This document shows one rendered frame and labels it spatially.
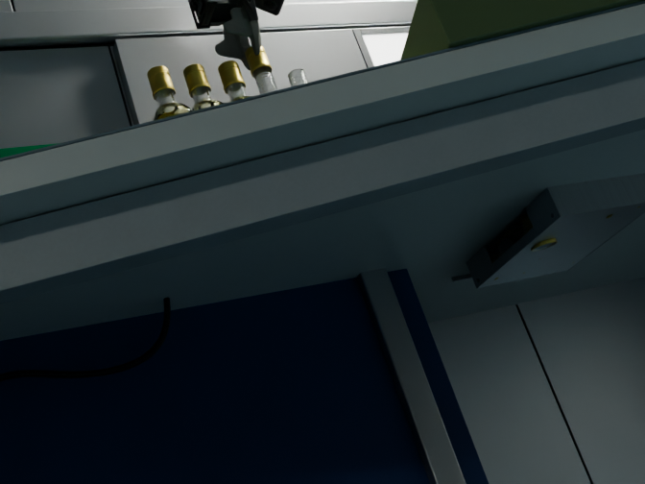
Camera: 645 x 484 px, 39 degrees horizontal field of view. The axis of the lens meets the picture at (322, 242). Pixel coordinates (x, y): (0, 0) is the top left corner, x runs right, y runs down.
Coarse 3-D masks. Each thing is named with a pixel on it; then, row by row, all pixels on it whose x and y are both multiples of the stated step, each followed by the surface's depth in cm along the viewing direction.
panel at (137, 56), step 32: (288, 32) 173; (320, 32) 176; (352, 32) 179; (384, 32) 182; (128, 64) 158; (160, 64) 160; (288, 64) 170; (320, 64) 172; (352, 64) 175; (128, 96) 157; (224, 96) 161
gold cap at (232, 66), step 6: (228, 60) 148; (222, 66) 147; (228, 66) 147; (234, 66) 147; (222, 72) 147; (228, 72) 147; (234, 72) 147; (240, 72) 148; (222, 78) 147; (228, 78) 146; (234, 78) 146; (240, 78) 147; (228, 84) 146
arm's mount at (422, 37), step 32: (448, 0) 84; (480, 0) 85; (512, 0) 85; (544, 0) 85; (576, 0) 85; (608, 0) 85; (640, 0) 86; (416, 32) 90; (448, 32) 83; (480, 32) 83; (512, 32) 84
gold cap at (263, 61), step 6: (246, 54) 152; (252, 54) 151; (264, 54) 152; (252, 60) 151; (258, 60) 150; (264, 60) 151; (252, 66) 151; (258, 66) 150; (264, 66) 153; (270, 66) 151; (252, 72) 152; (258, 72) 153
